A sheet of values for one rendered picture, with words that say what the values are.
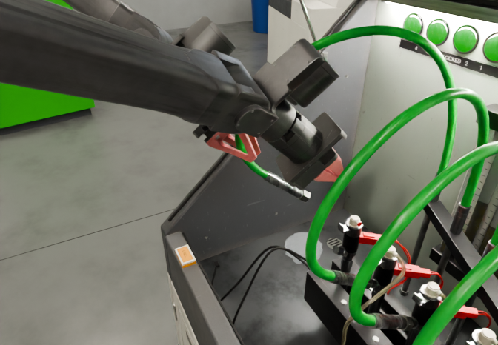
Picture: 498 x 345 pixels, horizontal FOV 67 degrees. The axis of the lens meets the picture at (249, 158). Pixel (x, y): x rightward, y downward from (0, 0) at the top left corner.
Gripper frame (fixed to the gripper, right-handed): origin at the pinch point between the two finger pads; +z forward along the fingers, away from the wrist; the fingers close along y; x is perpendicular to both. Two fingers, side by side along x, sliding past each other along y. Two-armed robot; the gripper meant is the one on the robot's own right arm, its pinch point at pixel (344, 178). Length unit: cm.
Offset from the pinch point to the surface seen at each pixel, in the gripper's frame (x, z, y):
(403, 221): -17.5, -6.3, 3.5
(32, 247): 134, 6, -167
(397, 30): 7.7, -7.2, 20.3
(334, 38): 8.8, -13.2, 13.3
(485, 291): -14.3, 21.5, 3.1
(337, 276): -10.1, 3.6, -9.5
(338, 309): -4.8, 17.5, -17.5
